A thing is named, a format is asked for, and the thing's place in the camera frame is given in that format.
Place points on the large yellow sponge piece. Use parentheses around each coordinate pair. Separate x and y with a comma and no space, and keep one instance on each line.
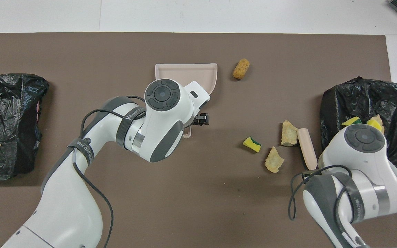
(373,125)

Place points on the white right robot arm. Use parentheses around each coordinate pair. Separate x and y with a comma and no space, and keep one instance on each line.
(360,165)

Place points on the beige plastic dustpan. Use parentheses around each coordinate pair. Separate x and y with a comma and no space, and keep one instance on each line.
(184,74)

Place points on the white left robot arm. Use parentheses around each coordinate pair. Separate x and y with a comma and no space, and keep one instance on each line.
(164,120)

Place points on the beige hand brush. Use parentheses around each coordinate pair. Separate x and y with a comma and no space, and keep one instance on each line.
(307,148)

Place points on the small yellow sponge piece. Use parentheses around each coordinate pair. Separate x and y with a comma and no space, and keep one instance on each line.
(350,121)

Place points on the orange oval sponge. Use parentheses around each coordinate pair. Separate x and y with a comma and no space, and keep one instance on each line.
(241,68)

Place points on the brown table mat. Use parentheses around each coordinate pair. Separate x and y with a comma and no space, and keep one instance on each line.
(81,51)

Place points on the dark green yellow sponge wedge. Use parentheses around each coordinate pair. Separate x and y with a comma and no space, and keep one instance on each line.
(252,144)

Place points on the tan foam chunk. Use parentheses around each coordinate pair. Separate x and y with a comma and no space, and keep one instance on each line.
(289,134)
(274,160)
(379,119)

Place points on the pink plastic bin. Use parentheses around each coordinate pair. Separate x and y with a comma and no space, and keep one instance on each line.
(39,109)

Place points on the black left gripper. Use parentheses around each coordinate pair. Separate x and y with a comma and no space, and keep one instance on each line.
(202,119)

